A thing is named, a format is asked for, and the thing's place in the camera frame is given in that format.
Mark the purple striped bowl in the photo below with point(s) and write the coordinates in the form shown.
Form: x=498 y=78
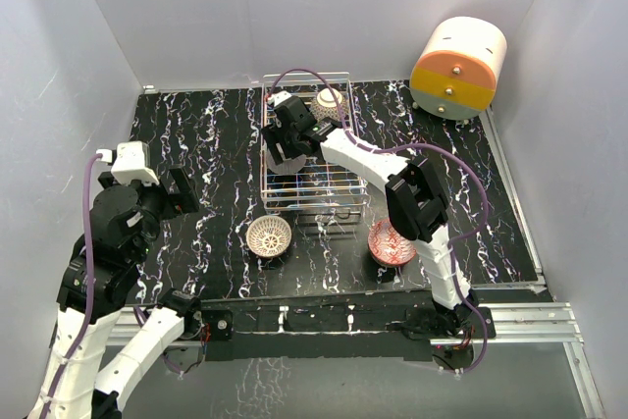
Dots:
x=290 y=166

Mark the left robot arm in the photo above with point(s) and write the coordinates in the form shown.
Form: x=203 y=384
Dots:
x=124 y=205

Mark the orange yellow cylindrical drawer cabinet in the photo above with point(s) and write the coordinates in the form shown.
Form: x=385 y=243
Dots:
x=456 y=75

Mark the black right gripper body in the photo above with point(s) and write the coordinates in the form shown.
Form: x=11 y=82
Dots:
x=281 y=131

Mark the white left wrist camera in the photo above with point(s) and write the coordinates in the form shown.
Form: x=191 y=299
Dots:
x=129 y=162

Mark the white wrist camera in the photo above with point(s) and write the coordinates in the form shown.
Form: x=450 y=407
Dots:
x=275 y=99
x=129 y=162

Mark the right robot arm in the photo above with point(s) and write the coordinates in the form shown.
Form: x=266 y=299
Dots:
x=416 y=200

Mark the brown floral patterned bowl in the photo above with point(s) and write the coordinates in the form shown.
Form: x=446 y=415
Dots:
x=329 y=103

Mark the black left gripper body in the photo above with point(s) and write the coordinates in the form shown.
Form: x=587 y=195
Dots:
x=156 y=202

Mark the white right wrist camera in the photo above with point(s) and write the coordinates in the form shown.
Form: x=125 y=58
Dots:
x=275 y=99

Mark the aluminium frame rail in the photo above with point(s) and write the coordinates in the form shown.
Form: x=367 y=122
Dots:
x=514 y=323

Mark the white brown lattice bowl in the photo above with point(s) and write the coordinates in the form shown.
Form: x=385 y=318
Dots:
x=269 y=236

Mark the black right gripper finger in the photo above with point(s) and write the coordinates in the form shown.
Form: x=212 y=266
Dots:
x=275 y=138
x=300 y=142

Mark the red patterned bowl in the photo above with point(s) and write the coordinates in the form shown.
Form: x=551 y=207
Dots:
x=388 y=247

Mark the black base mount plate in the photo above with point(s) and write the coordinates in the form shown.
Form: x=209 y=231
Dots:
x=415 y=331

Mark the white wire dish rack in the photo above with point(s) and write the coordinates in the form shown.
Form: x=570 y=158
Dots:
x=319 y=188

